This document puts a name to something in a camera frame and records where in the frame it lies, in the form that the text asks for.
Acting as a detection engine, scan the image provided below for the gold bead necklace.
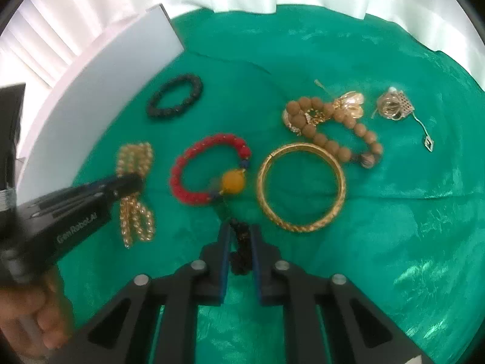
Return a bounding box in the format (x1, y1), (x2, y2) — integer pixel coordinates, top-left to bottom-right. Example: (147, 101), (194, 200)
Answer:
(115, 142), (157, 250)

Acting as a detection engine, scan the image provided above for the green cloth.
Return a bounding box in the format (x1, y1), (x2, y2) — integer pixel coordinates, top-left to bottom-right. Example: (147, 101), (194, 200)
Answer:
(57, 4), (485, 364)

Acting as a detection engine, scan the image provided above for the person's left hand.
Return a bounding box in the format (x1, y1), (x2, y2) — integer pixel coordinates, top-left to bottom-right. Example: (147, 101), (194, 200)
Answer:
(0, 266), (74, 359)

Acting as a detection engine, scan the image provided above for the black bead bracelet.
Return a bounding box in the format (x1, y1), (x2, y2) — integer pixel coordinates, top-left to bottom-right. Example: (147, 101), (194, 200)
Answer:
(147, 74), (204, 121)
(229, 218), (251, 276)

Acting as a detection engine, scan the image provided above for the white curtain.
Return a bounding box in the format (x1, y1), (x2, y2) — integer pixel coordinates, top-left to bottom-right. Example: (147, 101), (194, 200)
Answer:
(0, 0), (485, 95)

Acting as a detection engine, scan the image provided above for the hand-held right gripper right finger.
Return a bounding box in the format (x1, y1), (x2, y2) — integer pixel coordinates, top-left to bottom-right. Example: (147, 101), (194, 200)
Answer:
(251, 224), (436, 364)

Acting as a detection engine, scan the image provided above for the gold bangle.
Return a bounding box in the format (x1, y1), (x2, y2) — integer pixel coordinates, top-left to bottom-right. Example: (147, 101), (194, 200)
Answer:
(257, 142), (346, 233)

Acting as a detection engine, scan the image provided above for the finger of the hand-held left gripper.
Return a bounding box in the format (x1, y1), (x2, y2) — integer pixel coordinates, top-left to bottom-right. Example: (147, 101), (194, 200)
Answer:
(76, 174), (145, 195)
(38, 187), (144, 218)

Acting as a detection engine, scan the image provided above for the red bead bracelet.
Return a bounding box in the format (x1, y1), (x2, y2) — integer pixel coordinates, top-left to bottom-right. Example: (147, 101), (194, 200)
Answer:
(170, 133), (253, 204)

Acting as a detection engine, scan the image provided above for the gold mesh pendant cluster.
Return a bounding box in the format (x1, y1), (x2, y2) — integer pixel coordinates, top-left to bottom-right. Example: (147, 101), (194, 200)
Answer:
(371, 86), (436, 153)

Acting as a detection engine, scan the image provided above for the gold chain jewelry tangle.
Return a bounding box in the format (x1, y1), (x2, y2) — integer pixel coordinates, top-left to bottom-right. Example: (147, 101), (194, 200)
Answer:
(282, 79), (366, 137)

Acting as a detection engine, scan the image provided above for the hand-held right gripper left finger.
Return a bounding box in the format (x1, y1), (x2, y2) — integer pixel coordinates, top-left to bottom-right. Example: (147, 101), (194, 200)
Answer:
(49, 224), (232, 364)

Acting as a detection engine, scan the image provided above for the brown wooden bead bracelet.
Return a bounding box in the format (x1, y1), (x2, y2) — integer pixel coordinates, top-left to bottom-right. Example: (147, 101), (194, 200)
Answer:
(284, 96), (384, 168)

